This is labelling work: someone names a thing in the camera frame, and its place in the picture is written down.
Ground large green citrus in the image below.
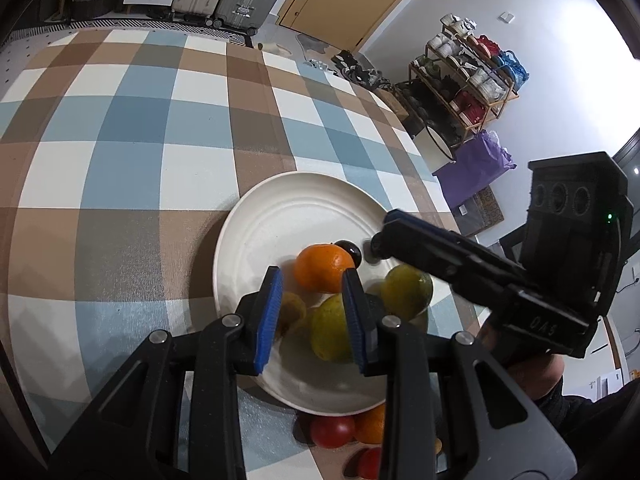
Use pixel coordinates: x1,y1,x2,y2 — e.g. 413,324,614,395
381,265,434,323
310,294,368,365

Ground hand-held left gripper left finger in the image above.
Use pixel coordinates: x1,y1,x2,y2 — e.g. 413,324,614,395
47,265,286,480

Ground cream round plate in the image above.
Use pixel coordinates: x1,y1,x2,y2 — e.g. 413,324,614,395
212,171,441,417

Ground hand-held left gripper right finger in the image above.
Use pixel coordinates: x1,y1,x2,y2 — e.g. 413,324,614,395
341,267,581,480

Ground rows of sneakers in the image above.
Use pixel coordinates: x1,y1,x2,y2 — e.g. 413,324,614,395
412,14,530,131

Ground pile of dark shoes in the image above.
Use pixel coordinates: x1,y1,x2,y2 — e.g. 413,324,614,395
305,50,396,92

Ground grey floor mat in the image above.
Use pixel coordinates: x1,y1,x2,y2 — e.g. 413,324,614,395
295,32,328,61

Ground purple plastic bag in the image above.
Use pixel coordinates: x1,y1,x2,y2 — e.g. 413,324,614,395
432,130,517,211

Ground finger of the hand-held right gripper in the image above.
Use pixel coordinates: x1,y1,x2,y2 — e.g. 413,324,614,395
385,209,458,235
369,217,528,311

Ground wooden shoe rack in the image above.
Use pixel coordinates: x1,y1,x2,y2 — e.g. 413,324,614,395
407,15,521,148

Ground orange mandarin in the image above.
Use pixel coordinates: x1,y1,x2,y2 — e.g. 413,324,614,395
293,243,356,294
354,402,387,445

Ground person's right hand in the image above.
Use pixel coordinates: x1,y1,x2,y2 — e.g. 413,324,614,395
506,349,565,402

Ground cardboard box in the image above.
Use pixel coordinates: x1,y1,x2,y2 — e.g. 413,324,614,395
375,87,416,121

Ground white waste bin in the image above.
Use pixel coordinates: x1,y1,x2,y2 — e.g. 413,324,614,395
419,122,457,168

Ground person's right forearm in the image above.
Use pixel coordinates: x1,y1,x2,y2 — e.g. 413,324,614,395
540,377,640,480

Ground wooden door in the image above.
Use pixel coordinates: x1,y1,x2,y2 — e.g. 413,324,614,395
277,0,441,51

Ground brown patterned doormat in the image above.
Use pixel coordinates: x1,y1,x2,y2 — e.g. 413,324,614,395
457,186,505,237

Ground red tomato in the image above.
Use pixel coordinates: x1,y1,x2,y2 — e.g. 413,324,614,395
357,447,385,480
310,415,357,450

